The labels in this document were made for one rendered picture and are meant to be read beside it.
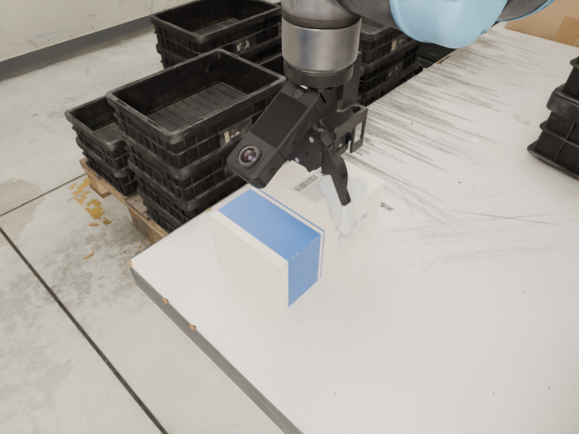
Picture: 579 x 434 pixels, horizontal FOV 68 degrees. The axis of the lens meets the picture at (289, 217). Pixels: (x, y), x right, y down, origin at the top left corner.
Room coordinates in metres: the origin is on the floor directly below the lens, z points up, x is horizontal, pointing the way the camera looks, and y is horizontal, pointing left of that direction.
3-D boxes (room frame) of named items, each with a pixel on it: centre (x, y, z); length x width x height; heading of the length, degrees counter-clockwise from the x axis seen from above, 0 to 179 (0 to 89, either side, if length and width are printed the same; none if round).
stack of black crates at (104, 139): (1.35, 0.54, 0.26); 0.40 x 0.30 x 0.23; 137
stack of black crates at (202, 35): (1.64, 0.27, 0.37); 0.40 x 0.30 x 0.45; 137
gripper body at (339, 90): (0.42, -0.03, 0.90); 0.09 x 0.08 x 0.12; 137
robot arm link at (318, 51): (0.42, -0.03, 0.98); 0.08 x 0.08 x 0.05
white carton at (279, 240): (0.40, -0.01, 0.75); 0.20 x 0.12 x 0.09; 137
